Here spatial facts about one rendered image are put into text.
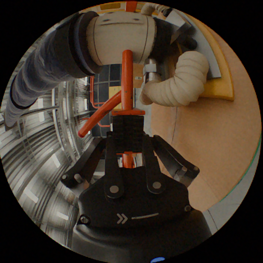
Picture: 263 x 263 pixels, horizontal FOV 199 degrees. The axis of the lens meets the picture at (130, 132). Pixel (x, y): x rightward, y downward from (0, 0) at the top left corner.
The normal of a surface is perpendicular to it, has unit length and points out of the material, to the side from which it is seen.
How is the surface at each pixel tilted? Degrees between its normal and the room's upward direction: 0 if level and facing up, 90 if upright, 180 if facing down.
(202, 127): 0
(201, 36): 0
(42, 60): 87
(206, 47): 0
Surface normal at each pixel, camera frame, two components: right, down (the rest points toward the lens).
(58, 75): 0.11, 0.99
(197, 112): -1.00, 0.03
